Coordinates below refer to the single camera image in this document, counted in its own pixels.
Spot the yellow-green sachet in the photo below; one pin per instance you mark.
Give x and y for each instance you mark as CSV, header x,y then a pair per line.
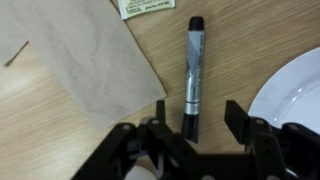
x,y
131,8

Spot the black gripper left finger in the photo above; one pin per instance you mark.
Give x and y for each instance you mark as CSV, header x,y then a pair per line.
x,y
117,154

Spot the brown paper napkin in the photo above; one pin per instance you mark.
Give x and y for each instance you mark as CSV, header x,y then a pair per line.
x,y
89,49

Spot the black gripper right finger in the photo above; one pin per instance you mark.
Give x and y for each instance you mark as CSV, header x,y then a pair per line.
x,y
291,152

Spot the black and silver marker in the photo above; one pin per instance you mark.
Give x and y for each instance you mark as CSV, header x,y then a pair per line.
x,y
194,59

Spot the white plate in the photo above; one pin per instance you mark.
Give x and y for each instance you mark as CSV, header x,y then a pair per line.
x,y
292,94

